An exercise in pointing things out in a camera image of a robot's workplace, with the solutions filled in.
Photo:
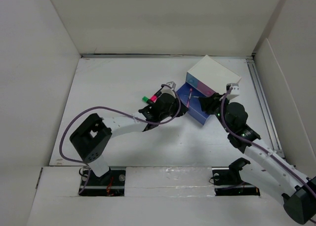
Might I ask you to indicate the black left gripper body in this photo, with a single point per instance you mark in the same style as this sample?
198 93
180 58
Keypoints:
172 111

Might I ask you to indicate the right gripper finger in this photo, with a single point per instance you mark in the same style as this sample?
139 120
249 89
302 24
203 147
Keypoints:
215 97
208 105

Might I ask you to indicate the dark blue drawer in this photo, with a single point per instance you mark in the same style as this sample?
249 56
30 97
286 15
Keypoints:
194 109

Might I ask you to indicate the red cap marker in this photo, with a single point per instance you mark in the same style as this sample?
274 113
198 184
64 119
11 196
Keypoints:
189 97

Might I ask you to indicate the light blue drawer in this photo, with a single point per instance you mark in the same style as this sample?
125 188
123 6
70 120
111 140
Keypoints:
190 79

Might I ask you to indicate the pink drawer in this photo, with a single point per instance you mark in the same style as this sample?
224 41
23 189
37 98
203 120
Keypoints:
204 89

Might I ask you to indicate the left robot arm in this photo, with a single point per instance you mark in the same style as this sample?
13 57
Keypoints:
92 136

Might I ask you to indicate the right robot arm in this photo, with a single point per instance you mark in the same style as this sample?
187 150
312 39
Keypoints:
261 166

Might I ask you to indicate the black pink highlighter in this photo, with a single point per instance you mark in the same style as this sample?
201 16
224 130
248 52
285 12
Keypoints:
156 95

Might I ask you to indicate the white drawer cabinet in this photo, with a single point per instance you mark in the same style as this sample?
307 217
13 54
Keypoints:
213 74

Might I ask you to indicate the green cap marker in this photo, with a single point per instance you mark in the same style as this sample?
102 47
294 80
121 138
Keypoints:
147 100

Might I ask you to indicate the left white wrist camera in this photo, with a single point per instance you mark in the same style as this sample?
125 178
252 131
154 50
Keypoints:
168 87

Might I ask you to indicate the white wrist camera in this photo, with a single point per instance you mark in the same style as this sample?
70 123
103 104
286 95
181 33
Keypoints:
168 87
234 90

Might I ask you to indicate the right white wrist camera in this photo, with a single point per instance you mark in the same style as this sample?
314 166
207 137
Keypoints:
234 90

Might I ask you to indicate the aluminium rail right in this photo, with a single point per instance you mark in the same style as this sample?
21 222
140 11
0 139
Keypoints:
269 123

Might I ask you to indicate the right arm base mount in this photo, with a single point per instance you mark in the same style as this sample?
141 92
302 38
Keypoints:
227 180

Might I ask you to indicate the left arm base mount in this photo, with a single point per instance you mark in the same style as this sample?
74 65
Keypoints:
110 185

